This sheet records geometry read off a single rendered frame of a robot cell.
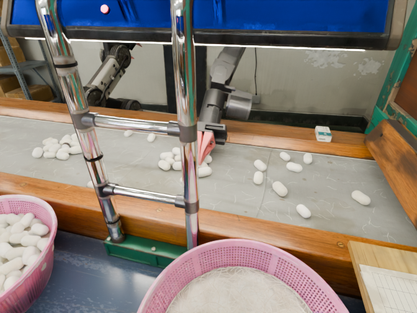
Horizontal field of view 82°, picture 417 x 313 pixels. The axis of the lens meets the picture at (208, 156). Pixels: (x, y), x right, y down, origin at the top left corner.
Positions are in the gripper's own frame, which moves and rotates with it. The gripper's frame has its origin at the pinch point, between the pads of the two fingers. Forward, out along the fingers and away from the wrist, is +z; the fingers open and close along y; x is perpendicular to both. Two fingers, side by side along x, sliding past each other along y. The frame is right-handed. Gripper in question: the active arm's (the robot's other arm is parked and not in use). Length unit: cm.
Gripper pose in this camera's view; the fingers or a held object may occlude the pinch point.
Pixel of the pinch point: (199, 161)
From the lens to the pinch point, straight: 58.8
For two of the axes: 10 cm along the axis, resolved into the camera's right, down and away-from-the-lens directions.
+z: -2.1, 9.2, -3.4
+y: 9.7, 1.4, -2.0
